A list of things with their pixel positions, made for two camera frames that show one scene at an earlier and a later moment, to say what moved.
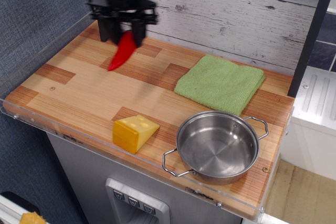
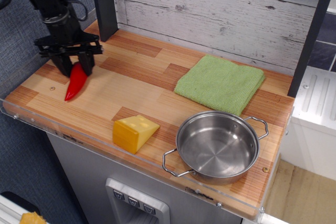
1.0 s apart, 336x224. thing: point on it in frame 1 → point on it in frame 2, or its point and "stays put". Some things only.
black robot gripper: x=116 y=0 → x=64 y=39
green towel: x=220 y=84 stays put
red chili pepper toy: x=126 y=45 → x=78 y=78
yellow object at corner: x=32 y=217 stays put
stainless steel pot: x=219 y=147 stays put
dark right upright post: x=314 y=33 stays put
